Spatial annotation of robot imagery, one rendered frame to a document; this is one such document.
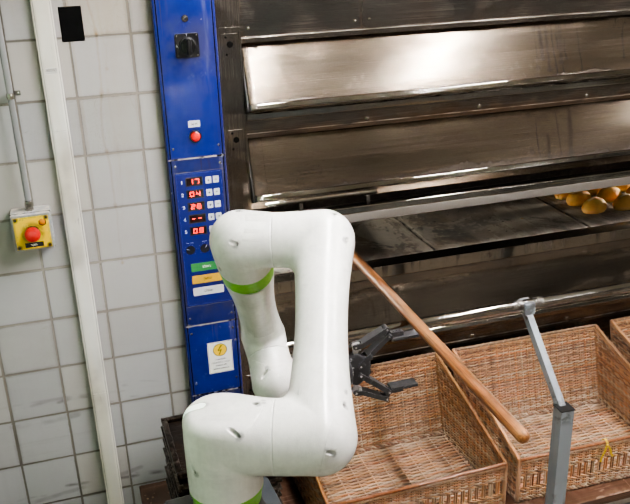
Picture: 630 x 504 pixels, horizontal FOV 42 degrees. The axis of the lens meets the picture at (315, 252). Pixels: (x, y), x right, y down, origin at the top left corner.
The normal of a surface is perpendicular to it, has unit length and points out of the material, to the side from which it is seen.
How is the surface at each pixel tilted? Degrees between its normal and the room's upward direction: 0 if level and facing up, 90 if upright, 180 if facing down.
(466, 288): 70
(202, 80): 90
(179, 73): 90
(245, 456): 87
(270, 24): 90
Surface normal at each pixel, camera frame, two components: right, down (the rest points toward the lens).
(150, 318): 0.29, 0.35
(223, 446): -0.03, 0.33
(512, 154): 0.26, 0.01
